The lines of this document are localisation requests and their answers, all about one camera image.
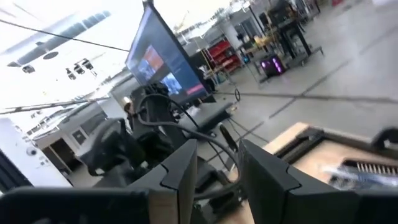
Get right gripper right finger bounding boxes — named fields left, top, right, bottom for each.
left=238, top=139, right=398, bottom=224

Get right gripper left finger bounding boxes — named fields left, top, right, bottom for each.
left=0, top=139, right=198, bottom=224

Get blue toothbrush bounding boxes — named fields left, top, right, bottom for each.
left=323, top=164, right=398, bottom=187

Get black slotted plastic basket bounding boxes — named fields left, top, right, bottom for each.
left=323, top=158, right=398, bottom=191

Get black office desk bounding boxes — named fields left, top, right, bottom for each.
left=178, top=101, right=234, bottom=133

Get purple-lit computer tower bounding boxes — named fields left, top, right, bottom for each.
left=260, top=54, right=285, bottom=78

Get computer monitor blue screen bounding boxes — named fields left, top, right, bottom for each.
left=125, top=2, right=216, bottom=105

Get red storage shelving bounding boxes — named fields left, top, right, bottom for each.
left=207, top=40, right=243, bottom=74

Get black workstation stand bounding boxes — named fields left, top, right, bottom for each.
left=269, top=0, right=324, bottom=68

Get black frame hook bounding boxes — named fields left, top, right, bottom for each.
left=371, top=126, right=398, bottom=150

